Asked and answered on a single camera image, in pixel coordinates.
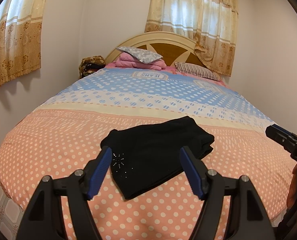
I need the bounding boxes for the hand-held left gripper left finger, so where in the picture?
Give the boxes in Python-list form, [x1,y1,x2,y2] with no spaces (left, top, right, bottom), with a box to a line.
[17,146,113,240]

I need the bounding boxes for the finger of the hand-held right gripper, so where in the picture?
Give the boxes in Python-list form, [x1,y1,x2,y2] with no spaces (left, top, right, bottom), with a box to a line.
[265,124,297,156]

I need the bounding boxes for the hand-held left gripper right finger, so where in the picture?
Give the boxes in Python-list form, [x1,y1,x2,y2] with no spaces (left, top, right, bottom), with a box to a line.
[179,146,276,240]

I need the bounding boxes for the black pants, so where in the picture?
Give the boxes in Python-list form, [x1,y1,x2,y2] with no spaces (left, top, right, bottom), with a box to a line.
[100,116,215,200]

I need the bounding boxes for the person's right hand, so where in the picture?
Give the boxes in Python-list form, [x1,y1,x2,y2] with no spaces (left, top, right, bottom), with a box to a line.
[287,164,297,211]

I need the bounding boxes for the polka dot bedspread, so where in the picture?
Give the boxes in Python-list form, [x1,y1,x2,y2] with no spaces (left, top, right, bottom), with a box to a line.
[0,67,297,240]

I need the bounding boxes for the striped pillow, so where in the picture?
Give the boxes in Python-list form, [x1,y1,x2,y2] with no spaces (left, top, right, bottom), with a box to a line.
[175,62,222,82]

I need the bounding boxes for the brown patterned bag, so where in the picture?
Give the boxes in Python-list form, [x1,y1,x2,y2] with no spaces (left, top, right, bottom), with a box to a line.
[78,56,106,79]

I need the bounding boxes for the folded pink blanket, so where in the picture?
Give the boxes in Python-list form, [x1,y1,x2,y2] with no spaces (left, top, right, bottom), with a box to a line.
[106,52,175,72]

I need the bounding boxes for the grey patterned pillow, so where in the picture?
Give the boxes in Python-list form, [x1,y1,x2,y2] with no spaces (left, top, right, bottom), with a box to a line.
[115,46,163,64]

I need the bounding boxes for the cream wooden headboard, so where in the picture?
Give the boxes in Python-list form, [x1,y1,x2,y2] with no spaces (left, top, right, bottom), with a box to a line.
[105,31,209,71]

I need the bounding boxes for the beige floral curtain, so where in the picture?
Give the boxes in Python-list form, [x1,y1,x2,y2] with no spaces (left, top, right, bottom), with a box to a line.
[0,0,54,94]
[145,0,239,77]

